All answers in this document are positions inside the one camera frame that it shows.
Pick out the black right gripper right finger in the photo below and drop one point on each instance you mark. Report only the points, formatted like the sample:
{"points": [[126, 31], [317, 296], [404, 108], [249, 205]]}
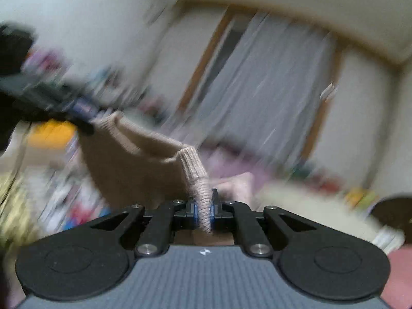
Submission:
{"points": [[242, 222]]}

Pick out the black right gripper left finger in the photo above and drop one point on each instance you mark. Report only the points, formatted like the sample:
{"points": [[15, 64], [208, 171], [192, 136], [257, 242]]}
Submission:
{"points": [[162, 223]]}

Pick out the pink knit sweater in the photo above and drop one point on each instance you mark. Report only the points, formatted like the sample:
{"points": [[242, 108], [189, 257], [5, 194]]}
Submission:
{"points": [[130, 164]]}

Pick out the grey spotted curtain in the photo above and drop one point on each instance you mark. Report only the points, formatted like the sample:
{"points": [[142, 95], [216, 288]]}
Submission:
{"points": [[265, 98]]}

